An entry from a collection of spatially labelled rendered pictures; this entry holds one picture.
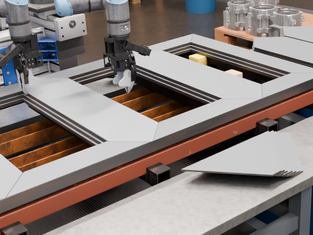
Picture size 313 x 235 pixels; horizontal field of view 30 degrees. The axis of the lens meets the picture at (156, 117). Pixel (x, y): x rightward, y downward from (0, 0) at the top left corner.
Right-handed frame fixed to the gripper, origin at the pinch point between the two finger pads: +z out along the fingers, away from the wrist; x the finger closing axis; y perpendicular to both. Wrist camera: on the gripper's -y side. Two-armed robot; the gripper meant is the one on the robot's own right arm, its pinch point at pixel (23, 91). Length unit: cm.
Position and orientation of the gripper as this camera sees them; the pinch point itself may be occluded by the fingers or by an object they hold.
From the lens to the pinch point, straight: 211.3
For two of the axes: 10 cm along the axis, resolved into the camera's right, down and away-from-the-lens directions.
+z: 0.6, 9.1, 4.0
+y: 8.0, -2.8, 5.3
